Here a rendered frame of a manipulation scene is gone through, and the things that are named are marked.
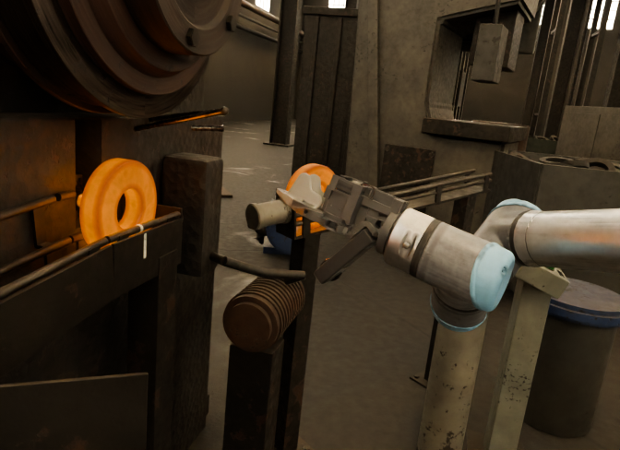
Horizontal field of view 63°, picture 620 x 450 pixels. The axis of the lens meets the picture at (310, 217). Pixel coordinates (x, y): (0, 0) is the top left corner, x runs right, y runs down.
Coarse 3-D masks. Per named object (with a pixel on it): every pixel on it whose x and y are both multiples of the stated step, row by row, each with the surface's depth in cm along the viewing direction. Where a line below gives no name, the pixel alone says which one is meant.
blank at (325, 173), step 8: (304, 168) 117; (312, 168) 117; (320, 168) 118; (328, 168) 120; (296, 176) 116; (320, 176) 119; (328, 176) 121; (288, 184) 116; (328, 184) 122; (312, 224) 121
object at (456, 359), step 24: (456, 336) 127; (480, 336) 128; (432, 360) 135; (456, 360) 129; (432, 384) 134; (456, 384) 130; (432, 408) 135; (456, 408) 132; (432, 432) 135; (456, 432) 134
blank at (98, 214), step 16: (112, 160) 76; (128, 160) 77; (96, 176) 73; (112, 176) 73; (128, 176) 77; (144, 176) 81; (96, 192) 71; (112, 192) 73; (128, 192) 81; (144, 192) 82; (80, 208) 72; (96, 208) 71; (112, 208) 74; (128, 208) 82; (144, 208) 82; (80, 224) 72; (96, 224) 72; (112, 224) 75; (128, 224) 81; (96, 240) 73
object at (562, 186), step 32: (512, 160) 272; (544, 160) 283; (576, 160) 264; (608, 160) 271; (512, 192) 268; (544, 192) 240; (576, 192) 240; (608, 192) 240; (512, 288) 280; (608, 288) 251
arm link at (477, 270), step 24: (432, 240) 69; (456, 240) 68; (480, 240) 69; (432, 264) 68; (456, 264) 67; (480, 264) 66; (504, 264) 66; (456, 288) 68; (480, 288) 66; (504, 288) 70
